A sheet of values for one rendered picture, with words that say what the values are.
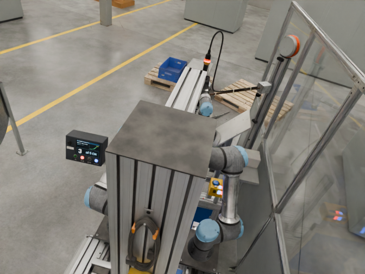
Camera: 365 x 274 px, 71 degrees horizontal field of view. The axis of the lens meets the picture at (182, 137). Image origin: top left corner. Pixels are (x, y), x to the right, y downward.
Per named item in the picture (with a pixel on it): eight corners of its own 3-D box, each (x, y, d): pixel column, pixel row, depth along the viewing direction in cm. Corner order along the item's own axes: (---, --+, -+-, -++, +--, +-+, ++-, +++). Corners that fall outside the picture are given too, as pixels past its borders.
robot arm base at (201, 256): (211, 265, 143) (215, 256, 137) (184, 257, 144) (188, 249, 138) (214, 240, 155) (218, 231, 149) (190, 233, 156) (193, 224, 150)
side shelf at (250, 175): (255, 157, 251) (256, 155, 249) (258, 185, 223) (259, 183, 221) (231, 152, 251) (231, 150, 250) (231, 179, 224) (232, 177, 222)
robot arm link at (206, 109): (199, 117, 155) (201, 105, 150) (197, 107, 164) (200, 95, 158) (211, 118, 156) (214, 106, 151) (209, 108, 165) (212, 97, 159)
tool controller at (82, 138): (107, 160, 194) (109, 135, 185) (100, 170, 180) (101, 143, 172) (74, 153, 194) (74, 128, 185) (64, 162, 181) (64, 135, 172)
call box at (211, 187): (228, 190, 196) (232, 181, 189) (228, 201, 188) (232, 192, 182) (208, 186, 196) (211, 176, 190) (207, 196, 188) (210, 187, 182)
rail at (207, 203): (219, 207, 206) (222, 201, 201) (219, 211, 203) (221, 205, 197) (109, 183, 207) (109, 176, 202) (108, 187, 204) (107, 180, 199)
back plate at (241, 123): (189, 136, 261) (188, 136, 260) (249, 101, 226) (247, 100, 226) (181, 175, 219) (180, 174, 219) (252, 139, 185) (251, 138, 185)
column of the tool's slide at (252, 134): (225, 194, 317) (284, 54, 203) (228, 199, 312) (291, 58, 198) (221, 195, 314) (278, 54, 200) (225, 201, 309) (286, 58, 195)
